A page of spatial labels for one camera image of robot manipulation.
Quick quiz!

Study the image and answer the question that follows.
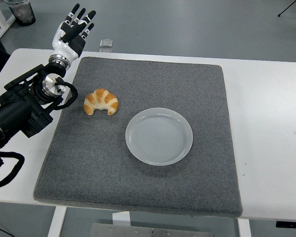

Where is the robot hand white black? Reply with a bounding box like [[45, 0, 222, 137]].
[[51, 3, 97, 61]]

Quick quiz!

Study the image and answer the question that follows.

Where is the golden croissant bread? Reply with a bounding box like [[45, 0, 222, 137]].
[[83, 88, 119, 116]]

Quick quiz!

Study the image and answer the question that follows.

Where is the pale grey round plate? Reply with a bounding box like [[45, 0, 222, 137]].
[[125, 107, 194, 166]]

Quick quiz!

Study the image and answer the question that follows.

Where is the grey metal plate with screws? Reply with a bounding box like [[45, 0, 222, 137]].
[[90, 223, 215, 237]]

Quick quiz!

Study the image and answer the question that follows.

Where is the black waste bin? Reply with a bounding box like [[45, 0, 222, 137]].
[[7, 0, 37, 27]]

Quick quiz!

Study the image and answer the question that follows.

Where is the grey felt mat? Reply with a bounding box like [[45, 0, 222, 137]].
[[33, 56, 244, 218]]

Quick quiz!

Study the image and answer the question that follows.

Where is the white table leg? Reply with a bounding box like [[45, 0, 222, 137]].
[[237, 218, 252, 237], [47, 206, 68, 237]]

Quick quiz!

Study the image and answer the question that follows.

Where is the black tripod leg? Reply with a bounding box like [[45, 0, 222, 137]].
[[277, 0, 296, 17]]

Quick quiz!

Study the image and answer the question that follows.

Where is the black table control panel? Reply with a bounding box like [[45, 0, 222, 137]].
[[276, 221, 296, 229]]

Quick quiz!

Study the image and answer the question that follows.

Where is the white furniture frame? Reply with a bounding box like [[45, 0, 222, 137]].
[[0, 0, 16, 39]]

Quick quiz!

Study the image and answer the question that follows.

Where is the thin black floor cable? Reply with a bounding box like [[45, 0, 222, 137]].
[[0, 224, 12, 237]]

